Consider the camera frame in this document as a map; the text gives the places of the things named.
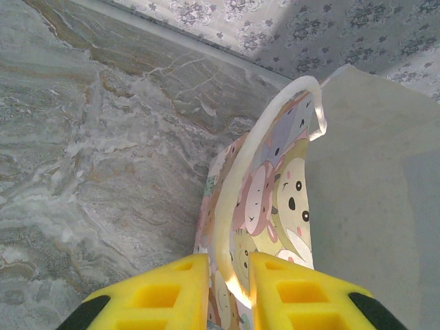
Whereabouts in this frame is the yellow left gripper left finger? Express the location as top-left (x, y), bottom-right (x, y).
top-left (56, 253), bottom-right (210, 330)

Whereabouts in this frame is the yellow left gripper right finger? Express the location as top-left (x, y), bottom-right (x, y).
top-left (249, 252), bottom-right (410, 330)

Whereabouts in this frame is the cartoon animal print paper bag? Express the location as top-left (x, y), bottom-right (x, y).
top-left (192, 63), bottom-right (440, 330)

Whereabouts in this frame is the thin aluminium frame rail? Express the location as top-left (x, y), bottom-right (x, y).
top-left (68, 0), bottom-right (296, 85)

